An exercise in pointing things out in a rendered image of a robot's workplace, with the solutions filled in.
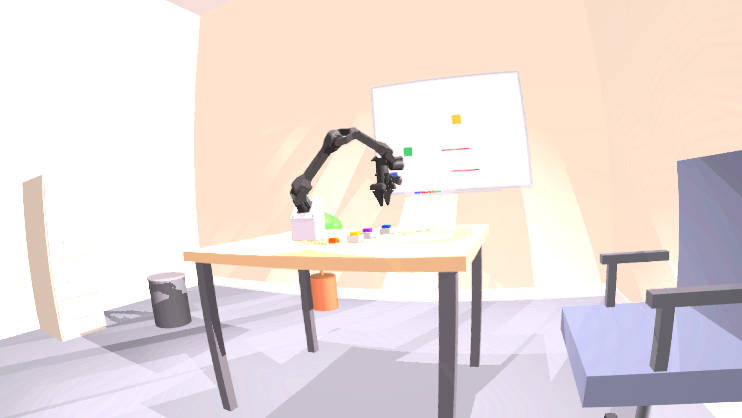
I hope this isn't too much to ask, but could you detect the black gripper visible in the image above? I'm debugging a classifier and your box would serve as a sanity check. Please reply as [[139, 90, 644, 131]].
[[370, 170, 396, 207]]

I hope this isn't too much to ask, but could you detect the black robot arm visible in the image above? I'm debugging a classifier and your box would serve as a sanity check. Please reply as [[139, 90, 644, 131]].
[[289, 127, 405, 213]]

